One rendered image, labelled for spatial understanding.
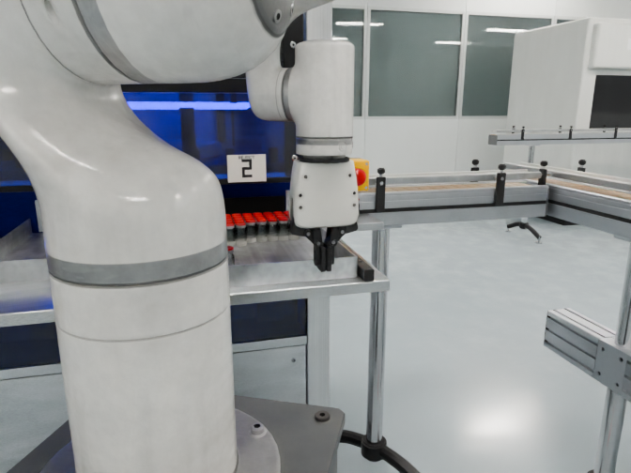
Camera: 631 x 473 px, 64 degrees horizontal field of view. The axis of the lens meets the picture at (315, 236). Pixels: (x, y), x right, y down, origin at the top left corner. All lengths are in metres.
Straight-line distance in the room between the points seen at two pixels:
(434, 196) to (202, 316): 1.12
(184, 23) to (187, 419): 0.25
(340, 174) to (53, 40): 0.49
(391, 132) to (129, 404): 5.94
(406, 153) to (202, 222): 6.01
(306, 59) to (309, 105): 0.06
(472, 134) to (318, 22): 5.63
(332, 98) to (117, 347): 0.48
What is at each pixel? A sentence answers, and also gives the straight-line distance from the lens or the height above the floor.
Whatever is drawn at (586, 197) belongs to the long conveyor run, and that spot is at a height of 0.92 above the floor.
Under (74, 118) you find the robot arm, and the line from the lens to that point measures 0.36.
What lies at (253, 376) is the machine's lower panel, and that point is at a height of 0.51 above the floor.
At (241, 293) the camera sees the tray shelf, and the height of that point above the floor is 0.88.
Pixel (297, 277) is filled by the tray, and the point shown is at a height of 0.89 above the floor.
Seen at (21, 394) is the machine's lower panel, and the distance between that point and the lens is 1.33.
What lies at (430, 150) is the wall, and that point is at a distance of 6.45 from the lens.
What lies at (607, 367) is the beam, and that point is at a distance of 1.58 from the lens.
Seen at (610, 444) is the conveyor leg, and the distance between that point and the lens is 1.68.
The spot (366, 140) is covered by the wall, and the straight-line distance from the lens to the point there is 6.10.
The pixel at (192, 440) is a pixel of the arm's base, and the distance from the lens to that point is 0.38.
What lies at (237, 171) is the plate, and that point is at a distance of 1.13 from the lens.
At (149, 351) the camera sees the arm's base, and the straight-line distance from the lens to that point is 0.34.
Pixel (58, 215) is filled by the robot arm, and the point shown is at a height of 1.09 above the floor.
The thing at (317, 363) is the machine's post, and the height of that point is 0.52.
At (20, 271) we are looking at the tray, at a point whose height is 0.90.
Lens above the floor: 1.15
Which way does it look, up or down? 14 degrees down
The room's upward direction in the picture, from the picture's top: straight up
